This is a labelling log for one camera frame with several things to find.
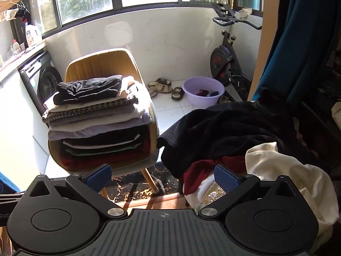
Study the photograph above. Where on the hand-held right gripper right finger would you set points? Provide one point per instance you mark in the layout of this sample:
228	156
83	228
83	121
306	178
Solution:
226	178

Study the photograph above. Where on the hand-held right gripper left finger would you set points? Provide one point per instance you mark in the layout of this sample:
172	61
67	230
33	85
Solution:
98	177

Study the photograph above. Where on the stack of folded clothes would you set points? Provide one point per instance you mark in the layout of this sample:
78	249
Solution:
93	117

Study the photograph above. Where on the white patterned cloth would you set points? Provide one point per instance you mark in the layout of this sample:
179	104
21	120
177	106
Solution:
210	194

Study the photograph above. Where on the dark red garment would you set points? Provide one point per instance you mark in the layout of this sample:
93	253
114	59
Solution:
202	170

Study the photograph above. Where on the black knit garment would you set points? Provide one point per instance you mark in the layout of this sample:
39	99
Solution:
226	128

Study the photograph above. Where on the cream garment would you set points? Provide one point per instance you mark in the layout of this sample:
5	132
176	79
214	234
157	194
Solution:
293	181

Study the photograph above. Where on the purple plastic basin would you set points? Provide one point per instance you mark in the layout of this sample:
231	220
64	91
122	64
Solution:
197	100

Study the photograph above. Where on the small dark garments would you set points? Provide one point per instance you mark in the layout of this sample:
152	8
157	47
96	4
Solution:
206	93

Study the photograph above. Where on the black slipper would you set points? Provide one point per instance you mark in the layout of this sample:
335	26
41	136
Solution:
177	93

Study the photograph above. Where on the dark washing machine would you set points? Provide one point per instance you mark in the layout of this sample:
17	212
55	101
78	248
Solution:
49	82

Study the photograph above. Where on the brown sandal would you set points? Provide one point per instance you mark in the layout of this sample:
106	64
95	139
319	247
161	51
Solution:
161	88
163	82

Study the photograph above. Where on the yellow upholstered chair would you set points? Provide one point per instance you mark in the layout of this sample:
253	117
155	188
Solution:
93	61

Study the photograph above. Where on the black exercise bike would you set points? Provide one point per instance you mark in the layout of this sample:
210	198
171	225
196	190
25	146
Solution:
221	61

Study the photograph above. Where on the teal blue curtain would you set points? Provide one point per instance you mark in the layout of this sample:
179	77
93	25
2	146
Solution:
301	45

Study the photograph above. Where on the small white bottle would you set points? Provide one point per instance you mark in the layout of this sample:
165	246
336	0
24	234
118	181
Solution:
16	47

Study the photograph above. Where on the white detergent bottle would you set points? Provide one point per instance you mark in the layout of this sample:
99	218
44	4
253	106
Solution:
33	36

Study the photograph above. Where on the white rag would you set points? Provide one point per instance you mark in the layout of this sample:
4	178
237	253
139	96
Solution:
245	12

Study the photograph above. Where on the white hanging cloth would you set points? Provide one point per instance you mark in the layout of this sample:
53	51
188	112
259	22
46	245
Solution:
9	14

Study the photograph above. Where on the orange wooden partition frame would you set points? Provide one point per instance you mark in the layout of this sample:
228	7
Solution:
262	58

